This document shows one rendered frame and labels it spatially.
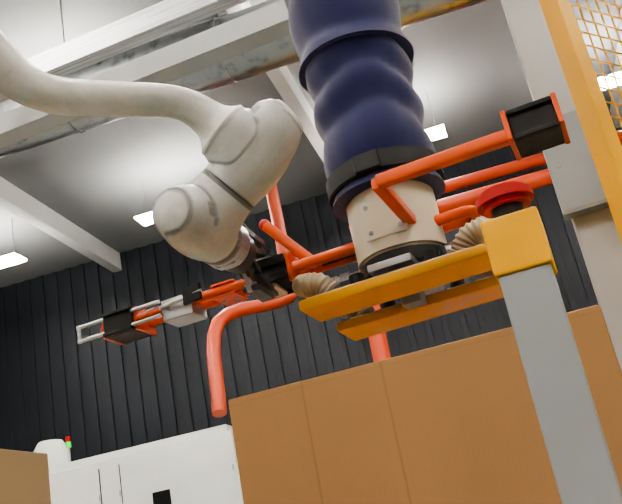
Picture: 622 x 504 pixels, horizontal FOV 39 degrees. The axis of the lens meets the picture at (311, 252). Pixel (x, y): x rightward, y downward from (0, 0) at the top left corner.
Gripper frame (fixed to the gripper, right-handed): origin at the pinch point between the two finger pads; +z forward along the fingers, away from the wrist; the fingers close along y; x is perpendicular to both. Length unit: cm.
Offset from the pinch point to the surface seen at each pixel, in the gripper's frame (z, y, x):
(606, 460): -54, 51, 51
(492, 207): -53, 20, 47
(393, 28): -6, -40, 36
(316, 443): -22.2, 37.0, 9.7
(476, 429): -21, 41, 34
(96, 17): 480, -501, -295
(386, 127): -10.4, -17.7, 30.5
